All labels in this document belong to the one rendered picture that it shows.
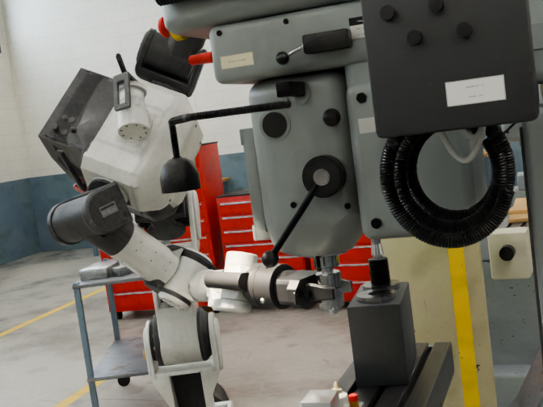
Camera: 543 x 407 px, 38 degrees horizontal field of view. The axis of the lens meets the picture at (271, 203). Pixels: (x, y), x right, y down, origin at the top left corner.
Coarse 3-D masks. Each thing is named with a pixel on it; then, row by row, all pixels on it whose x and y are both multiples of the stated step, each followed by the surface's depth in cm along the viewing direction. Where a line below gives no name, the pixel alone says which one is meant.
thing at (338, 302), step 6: (318, 282) 144; (324, 282) 143; (330, 282) 143; (336, 282) 143; (336, 288) 143; (342, 288) 145; (336, 294) 143; (342, 294) 144; (318, 300) 145; (324, 300) 144; (330, 300) 143; (336, 300) 143; (342, 300) 144; (324, 306) 144; (330, 306) 143; (336, 306) 143; (342, 306) 144
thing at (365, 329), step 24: (360, 288) 192; (384, 288) 183; (408, 288) 192; (360, 312) 175; (384, 312) 174; (408, 312) 187; (360, 336) 176; (384, 336) 175; (408, 336) 182; (360, 360) 177; (384, 360) 175; (408, 360) 177; (360, 384) 177; (384, 384) 176; (408, 384) 175
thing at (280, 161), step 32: (256, 96) 135; (320, 96) 131; (256, 128) 137; (288, 128) 133; (320, 128) 132; (288, 160) 134; (352, 160) 132; (288, 192) 135; (352, 192) 132; (320, 224) 134; (352, 224) 135
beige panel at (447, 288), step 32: (384, 256) 318; (416, 256) 314; (448, 256) 309; (480, 256) 306; (416, 288) 316; (448, 288) 311; (480, 288) 307; (416, 320) 317; (448, 320) 313; (480, 320) 309; (480, 352) 310; (480, 384) 312
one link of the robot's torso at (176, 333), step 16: (192, 192) 210; (192, 208) 207; (192, 224) 206; (192, 240) 205; (160, 304) 209; (192, 304) 206; (160, 320) 206; (176, 320) 206; (192, 320) 206; (160, 336) 206; (176, 336) 206; (192, 336) 206; (208, 336) 208; (160, 352) 206; (176, 352) 206; (192, 352) 207; (208, 352) 209
